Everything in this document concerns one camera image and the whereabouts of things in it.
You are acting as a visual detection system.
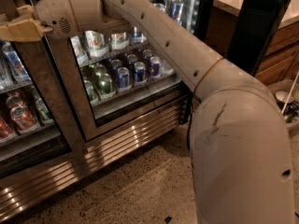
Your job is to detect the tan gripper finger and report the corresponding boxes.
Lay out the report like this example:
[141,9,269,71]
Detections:
[0,19,53,42]
[17,5,34,18]

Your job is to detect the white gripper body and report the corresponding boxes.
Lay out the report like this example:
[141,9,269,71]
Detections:
[35,0,78,39]

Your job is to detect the glass fridge door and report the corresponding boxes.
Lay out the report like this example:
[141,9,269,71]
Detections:
[23,0,206,141]
[0,0,90,191]

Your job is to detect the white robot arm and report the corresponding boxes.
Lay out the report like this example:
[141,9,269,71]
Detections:
[1,0,295,224]

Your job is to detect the stainless steel display fridge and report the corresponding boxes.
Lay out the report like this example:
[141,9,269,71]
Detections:
[0,0,219,224]

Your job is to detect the white green can front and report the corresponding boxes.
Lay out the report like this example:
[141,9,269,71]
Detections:
[85,31,108,57]

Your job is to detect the white green can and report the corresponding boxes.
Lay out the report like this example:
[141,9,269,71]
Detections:
[110,33,129,50]
[85,31,108,57]

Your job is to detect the white green can right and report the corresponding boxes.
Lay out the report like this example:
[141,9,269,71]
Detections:
[110,33,129,50]

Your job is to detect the red soda can rear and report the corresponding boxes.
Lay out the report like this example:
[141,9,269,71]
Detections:
[6,95,25,110]

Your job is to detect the red soda can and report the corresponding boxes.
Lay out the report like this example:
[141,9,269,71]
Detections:
[6,95,25,110]
[10,106,38,133]

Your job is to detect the tall silver blue can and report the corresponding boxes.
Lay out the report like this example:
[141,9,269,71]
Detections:
[130,27,146,44]

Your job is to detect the green can bottom shelf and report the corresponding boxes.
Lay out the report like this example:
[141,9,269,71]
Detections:
[98,74,115,99]

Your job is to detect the red soda can front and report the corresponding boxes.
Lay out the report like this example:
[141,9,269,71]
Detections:
[10,106,38,133]

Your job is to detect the green soda can left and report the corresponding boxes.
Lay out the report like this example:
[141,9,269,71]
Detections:
[36,98,54,124]

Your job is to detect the blue can front left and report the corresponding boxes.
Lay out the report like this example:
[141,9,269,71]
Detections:
[117,67,132,91]

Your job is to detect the red can at edge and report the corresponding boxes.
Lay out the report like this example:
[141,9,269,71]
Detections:
[0,117,15,143]

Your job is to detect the blue can front middle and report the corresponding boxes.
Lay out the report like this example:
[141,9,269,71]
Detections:
[134,62,147,85]

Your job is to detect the blue can front right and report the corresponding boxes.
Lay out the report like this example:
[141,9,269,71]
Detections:
[149,56,162,77]

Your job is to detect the tall silver can right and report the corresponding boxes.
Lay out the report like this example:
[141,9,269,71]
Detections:
[167,0,184,22]

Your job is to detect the black tower fan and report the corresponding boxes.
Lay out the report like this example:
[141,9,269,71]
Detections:
[226,0,291,76]

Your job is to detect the wooden counter cabinet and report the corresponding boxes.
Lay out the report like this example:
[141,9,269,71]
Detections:
[206,0,299,85]

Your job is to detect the clear plastic storage bin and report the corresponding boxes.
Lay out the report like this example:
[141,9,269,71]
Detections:
[268,79,299,132]

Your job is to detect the black power cable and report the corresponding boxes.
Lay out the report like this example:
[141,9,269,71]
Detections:
[186,91,204,151]

